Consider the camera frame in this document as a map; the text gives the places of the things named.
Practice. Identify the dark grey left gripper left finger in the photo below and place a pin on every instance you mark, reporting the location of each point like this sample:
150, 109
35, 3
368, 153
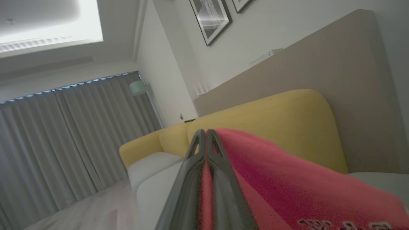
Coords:
187, 191

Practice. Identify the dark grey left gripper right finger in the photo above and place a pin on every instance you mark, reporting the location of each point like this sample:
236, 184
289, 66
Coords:
227, 198

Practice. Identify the red garment with white sleeves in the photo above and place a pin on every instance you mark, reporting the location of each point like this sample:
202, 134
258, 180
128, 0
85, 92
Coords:
303, 191

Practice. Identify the small grey sofa seat cushion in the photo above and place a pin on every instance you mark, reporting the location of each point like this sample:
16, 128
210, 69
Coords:
150, 166

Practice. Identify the yellow sofa backrest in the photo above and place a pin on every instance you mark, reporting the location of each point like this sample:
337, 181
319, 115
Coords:
271, 118

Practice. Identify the floor lamp with green shade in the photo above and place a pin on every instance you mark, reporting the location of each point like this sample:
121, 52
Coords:
137, 88

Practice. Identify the grey pleated curtain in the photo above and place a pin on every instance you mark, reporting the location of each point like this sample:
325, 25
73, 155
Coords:
64, 134

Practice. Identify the white flat device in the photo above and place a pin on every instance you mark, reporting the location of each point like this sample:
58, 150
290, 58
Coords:
271, 52

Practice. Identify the beige wooden partition panel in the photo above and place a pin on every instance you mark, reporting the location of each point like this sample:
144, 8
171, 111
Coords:
319, 70

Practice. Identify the large black framed picture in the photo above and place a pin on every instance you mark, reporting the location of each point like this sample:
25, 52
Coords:
211, 16

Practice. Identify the small black framed picture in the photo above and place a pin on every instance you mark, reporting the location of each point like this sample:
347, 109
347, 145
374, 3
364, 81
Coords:
239, 3

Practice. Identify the recessed ceiling light panel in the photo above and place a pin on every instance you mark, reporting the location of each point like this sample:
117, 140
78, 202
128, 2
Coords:
48, 19

